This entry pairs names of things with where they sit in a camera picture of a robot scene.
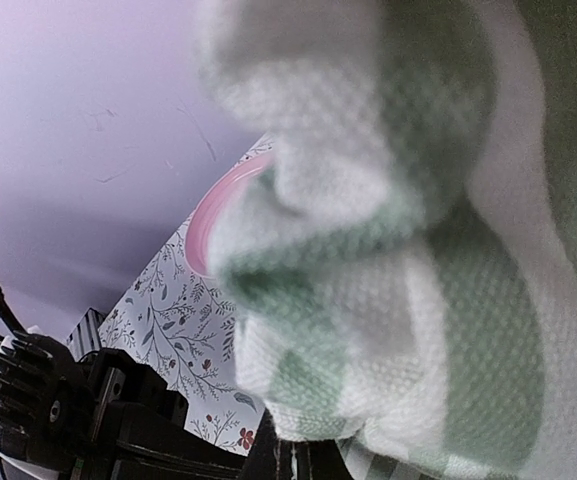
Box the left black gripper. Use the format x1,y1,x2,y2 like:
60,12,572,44
40,349,245,479

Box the pink round plate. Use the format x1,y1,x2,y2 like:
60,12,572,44
184,152,273,277

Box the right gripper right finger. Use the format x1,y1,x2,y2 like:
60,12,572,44
295,440,353,480

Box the striped fabric pet tent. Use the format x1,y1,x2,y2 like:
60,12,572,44
198,1,577,479

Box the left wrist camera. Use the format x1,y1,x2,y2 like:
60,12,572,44
0,331,95,474

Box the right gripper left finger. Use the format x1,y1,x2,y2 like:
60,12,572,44
240,414,295,480

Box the floral table cloth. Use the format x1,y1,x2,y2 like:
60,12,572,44
95,132,279,456

